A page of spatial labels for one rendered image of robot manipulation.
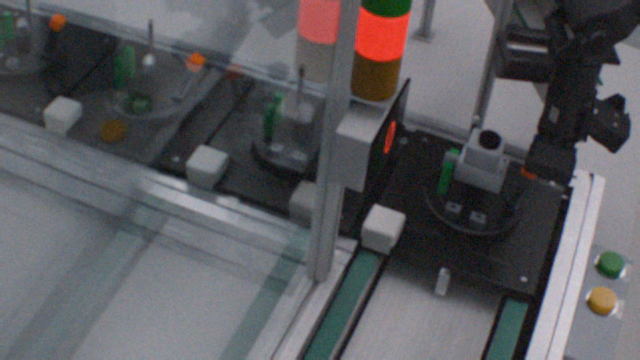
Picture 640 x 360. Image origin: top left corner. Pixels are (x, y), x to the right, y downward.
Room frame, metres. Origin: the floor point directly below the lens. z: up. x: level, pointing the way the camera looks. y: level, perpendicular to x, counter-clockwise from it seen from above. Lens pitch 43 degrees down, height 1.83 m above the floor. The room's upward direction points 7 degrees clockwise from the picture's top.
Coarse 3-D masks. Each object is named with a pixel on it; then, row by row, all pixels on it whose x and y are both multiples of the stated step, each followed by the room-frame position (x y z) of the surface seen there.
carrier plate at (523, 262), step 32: (416, 160) 0.97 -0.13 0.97; (384, 192) 0.90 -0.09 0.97; (416, 192) 0.91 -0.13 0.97; (544, 192) 0.94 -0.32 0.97; (416, 224) 0.85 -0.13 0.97; (544, 224) 0.87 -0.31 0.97; (416, 256) 0.79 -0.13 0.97; (448, 256) 0.80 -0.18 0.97; (480, 256) 0.80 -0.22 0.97; (512, 256) 0.81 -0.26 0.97; (544, 256) 0.81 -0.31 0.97; (512, 288) 0.75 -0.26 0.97
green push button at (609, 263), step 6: (606, 252) 0.83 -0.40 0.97; (612, 252) 0.83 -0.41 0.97; (600, 258) 0.82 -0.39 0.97; (606, 258) 0.82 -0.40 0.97; (612, 258) 0.82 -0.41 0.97; (618, 258) 0.82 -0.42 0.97; (600, 264) 0.81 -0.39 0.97; (606, 264) 0.81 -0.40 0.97; (612, 264) 0.81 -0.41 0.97; (618, 264) 0.81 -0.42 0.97; (624, 264) 0.81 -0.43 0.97; (600, 270) 0.81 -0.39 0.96; (606, 270) 0.80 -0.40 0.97; (612, 270) 0.80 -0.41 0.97; (618, 270) 0.80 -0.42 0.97; (612, 276) 0.80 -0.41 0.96
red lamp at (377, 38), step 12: (360, 12) 0.74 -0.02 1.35; (360, 24) 0.73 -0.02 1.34; (372, 24) 0.72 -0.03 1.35; (384, 24) 0.72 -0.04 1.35; (396, 24) 0.72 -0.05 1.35; (408, 24) 0.74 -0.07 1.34; (360, 36) 0.73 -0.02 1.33; (372, 36) 0.72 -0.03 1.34; (384, 36) 0.72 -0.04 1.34; (396, 36) 0.73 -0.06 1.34; (360, 48) 0.73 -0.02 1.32; (372, 48) 0.72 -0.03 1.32; (384, 48) 0.72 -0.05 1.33; (396, 48) 0.73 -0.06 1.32
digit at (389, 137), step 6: (396, 114) 0.75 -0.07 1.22; (390, 120) 0.73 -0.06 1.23; (396, 120) 0.76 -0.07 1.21; (390, 126) 0.73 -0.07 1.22; (396, 126) 0.76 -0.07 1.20; (390, 132) 0.74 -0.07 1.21; (384, 138) 0.72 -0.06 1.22; (390, 138) 0.74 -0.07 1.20; (384, 144) 0.72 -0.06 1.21; (390, 144) 0.75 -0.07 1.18; (384, 150) 0.73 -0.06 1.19; (384, 156) 0.73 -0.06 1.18
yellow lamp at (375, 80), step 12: (360, 60) 0.73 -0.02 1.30; (372, 60) 0.72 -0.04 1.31; (384, 60) 0.72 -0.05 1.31; (396, 60) 0.73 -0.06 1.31; (360, 72) 0.73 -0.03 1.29; (372, 72) 0.72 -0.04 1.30; (384, 72) 0.72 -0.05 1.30; (396, 72) 0.73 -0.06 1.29; (360, 84) 0.73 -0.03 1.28; (372, 84) 0.72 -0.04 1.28; (384, 84) 0.72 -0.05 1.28; (396, 84) 0.74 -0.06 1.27; (360, 96) 0.72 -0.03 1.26; (372, 96) 0.72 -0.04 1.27; (384, 96) 0.72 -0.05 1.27
